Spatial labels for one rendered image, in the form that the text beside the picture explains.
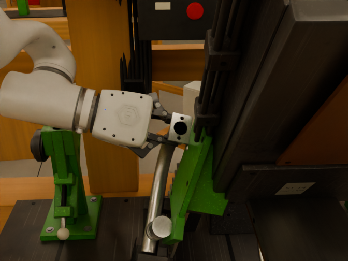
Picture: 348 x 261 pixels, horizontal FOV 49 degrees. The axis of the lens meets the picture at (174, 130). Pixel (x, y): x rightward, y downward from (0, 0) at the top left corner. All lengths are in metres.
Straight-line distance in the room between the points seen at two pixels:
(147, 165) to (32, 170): 0.83
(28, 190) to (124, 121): 0.57
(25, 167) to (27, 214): 1.93
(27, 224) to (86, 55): 0.45
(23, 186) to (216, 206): 0.69
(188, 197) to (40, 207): 0.53
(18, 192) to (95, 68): 0.46
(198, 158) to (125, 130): 0.15
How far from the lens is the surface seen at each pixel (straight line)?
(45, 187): 1.20
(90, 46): 0.94
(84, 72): 0.96
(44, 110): 0.69
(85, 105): 0.68
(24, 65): 1.09
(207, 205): 0.69
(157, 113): 0.72
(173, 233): 0.68
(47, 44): 0.72
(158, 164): 0.82
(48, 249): 0.97
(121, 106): 0.70
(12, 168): 3.03
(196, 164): 0.62
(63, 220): 0.92
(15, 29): 0.62
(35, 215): 1.07
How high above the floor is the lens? 1.56
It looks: 28 degrees down
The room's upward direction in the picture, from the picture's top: straight up
